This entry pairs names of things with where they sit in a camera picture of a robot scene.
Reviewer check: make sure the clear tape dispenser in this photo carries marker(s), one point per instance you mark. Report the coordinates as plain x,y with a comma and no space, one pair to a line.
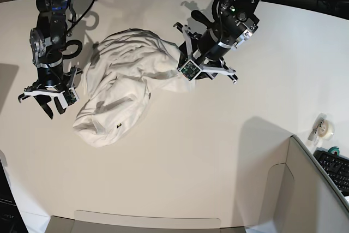
322,130

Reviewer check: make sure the grey partition panel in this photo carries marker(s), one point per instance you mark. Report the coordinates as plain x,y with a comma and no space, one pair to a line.
299,197

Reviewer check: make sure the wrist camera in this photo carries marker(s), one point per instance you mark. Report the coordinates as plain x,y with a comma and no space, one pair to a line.
70,97
190,70

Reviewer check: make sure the green tape roll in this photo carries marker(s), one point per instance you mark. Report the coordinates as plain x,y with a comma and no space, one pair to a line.
334,150

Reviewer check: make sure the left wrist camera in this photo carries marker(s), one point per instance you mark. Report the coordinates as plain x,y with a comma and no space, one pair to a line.
190,70

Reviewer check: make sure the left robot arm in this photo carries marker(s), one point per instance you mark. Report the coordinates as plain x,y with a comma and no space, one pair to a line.
235,20

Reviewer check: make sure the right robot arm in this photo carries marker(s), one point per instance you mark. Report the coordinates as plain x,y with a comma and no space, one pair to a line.
50,48

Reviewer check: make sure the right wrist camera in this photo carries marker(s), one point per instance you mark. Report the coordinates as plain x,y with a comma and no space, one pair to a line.
70,97

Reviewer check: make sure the black computer keyboard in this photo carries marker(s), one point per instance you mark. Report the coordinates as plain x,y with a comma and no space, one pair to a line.
336,168

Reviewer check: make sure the white printed t-shirt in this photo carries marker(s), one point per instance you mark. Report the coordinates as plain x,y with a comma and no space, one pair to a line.
118,80

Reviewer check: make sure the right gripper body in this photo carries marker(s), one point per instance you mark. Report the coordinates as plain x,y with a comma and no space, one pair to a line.
52,81

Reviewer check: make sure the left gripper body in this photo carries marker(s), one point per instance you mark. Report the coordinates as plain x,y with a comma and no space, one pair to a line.
207,51

